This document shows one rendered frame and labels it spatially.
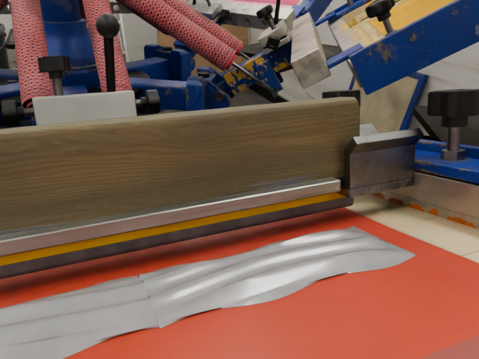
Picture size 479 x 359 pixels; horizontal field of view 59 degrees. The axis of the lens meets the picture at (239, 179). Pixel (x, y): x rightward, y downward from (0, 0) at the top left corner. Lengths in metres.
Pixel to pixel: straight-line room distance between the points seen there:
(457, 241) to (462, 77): 2.32
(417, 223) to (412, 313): 0.14
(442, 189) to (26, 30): 0.68
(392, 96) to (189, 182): 2.64
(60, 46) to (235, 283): 0.87
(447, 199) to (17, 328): 0.32
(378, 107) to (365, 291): 2.75
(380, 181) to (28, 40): 0.62
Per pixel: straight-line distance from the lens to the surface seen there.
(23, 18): 0.85
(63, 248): 0.32
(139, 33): 4.52
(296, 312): 0.24
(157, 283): 0.27
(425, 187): 0.41
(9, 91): 1.05
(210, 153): 0.31
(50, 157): 0.30
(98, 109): 0.58
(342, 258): 0.29
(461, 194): 0.38
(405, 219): 0.39
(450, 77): 2.70
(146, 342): 0.23
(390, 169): 0.39
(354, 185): 0.37
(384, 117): 2.94
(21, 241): 0.30
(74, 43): 1.07
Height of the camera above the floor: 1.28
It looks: 27 degrees down
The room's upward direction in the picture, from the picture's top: 2 degrees clockwise
